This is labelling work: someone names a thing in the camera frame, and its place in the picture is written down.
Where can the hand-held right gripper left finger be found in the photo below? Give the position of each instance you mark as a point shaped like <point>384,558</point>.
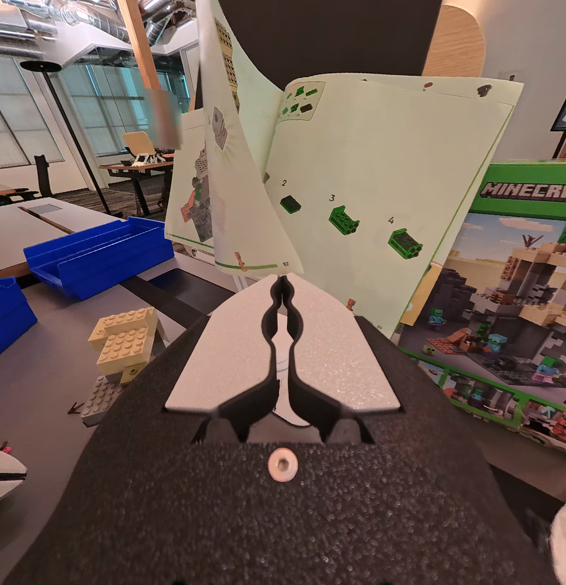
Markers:
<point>219,361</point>

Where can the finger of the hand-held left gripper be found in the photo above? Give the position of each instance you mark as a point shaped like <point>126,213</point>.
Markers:
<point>4,464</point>
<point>4,491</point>

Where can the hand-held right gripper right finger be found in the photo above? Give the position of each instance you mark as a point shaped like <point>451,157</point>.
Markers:
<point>347,361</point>

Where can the toy brick castle model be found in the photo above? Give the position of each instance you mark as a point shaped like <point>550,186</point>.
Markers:
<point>123,342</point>

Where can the brick building instruction booklet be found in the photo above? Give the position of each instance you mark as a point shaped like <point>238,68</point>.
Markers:
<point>379,160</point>

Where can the grey adjacent desk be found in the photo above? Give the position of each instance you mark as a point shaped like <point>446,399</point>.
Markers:
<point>18,228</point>

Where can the dark brown twig brick piece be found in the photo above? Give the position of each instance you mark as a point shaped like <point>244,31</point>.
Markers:
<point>75,408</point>

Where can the blue plastic storage bin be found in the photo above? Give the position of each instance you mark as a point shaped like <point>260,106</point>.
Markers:
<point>105,260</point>
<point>9,315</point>

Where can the green toy brick set box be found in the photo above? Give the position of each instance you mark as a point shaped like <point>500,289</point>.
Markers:
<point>507,297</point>

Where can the wooden far table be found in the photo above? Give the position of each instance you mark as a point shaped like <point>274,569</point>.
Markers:
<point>136,168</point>

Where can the black floor lamp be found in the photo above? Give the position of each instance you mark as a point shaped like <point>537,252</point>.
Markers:
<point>41,66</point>

